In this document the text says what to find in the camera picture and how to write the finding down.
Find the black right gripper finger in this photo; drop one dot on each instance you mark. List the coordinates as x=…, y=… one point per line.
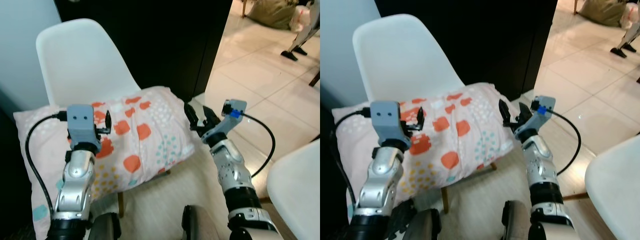
x=504, y=111
x=522, y=109
x=205, y=112
x=191, y=115

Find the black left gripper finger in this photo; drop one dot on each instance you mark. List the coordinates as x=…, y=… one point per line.
x=421, y=120
x=107, y=120

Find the spotted fabric pillow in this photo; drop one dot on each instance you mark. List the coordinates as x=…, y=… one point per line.
x=465, y=135
x=145, y=150

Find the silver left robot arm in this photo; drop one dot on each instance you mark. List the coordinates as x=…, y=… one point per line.
x=77, y=185
x=380, y=180

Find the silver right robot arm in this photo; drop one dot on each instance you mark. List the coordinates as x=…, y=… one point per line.
x=230, y=170
x=542, y=170

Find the white plastic chair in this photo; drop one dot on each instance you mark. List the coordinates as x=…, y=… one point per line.
x=80, y=60
x=300, y=190
x=400, y=55
x=620, y=190

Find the robot left leg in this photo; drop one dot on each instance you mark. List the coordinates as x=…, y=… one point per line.
x=422, y=225
x=102, y=227

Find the robot leg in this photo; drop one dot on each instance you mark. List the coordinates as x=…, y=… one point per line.
x=422, y=225
x=515, y=222
x=102, y=227
x=200, y=225

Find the robot right leg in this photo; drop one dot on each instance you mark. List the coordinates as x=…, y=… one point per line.
x=515, y=222
x=200, y=225

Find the dark wooden furniture leg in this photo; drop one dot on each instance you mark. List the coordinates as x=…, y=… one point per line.
x=315, y=79

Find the light wooden furniture leg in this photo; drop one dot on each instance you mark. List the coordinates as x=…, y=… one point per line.
x=576, y=6
x=244, y=7

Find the brown sack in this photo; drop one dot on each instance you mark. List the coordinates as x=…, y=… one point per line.
x=270, y=14
x=600, y=12

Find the person with black shoes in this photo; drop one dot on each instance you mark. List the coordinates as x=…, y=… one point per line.
x=631, y=36
x=304, y=39

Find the white plastic bag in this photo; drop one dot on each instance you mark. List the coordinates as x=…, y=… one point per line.
x=629, y=16
x=300, y=17

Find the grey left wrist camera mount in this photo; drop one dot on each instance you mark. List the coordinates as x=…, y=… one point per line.
x=80, y=122
x=385, y=117

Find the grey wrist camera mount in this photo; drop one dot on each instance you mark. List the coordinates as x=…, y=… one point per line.
x=235, y=106
x=80, y=122
x=545, y=103
x=385, y=117

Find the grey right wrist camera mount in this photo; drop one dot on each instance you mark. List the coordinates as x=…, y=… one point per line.
x=235, y=106
x=545, y=103

